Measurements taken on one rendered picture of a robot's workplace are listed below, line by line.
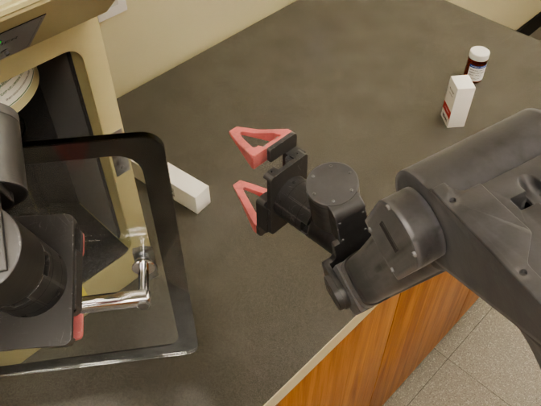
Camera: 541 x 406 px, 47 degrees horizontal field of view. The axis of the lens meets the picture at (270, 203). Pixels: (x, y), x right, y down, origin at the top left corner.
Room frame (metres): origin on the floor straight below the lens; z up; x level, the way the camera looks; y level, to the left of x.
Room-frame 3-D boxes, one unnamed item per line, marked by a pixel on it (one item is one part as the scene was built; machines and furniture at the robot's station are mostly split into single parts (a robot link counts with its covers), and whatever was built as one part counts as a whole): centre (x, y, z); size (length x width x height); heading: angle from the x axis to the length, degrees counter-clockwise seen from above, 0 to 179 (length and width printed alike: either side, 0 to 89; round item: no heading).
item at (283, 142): (0.56, 0.01, 1.23); 0.09 x 0.07 x 0.07; 46
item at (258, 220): (0.56, 0.01, 1.16); 0.09 x 0.07 x 0.07; 46
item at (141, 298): (0.38, 0.17, 1.20); 0.10 x 0.05 x 0.03; 98
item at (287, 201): (0.51, -0.04, 1.19); 0.07 x 0.07 x 0.10; 46
